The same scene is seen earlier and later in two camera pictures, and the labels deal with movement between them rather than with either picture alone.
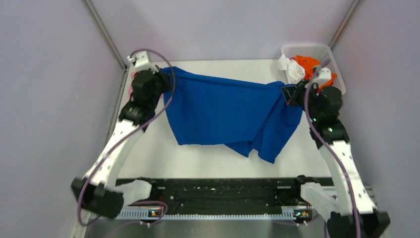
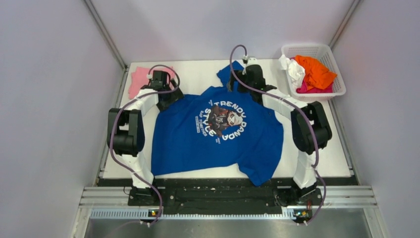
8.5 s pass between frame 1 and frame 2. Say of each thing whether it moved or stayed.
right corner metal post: stayed
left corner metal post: stayed
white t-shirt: stayed
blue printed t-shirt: moved
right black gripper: moved
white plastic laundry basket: stayed
